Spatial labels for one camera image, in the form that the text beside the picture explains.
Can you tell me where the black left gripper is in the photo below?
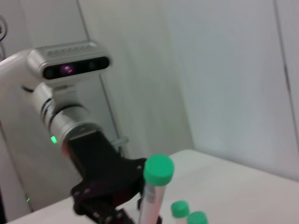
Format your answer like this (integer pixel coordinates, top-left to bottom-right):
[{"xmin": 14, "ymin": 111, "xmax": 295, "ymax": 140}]
[{"xmin": 62, "ymin": 130, "xmax": 163, "ymax": 224}]

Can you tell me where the clear graduated tube green cap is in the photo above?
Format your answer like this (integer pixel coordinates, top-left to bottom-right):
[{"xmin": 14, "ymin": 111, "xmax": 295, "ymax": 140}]
[{"xmin": 137, "ymin": 154, "xmax": 175, "ymax": 224}]

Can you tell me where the clear test tube green cap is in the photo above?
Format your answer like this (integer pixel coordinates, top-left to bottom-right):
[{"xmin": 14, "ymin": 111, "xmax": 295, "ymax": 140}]
[
  {"xmin": 170, "ymin": 200, "xmax": 190, "ymax": 219},
  {"xmin": 187, "ymin": 211, "xmax": 208, "ymax": 224}
]

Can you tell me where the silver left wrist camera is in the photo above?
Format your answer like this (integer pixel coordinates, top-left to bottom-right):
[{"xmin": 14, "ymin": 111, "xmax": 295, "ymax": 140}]
[{"xmin": 27, "ymin": 40, "xmax": 113, "ymax": 81}]

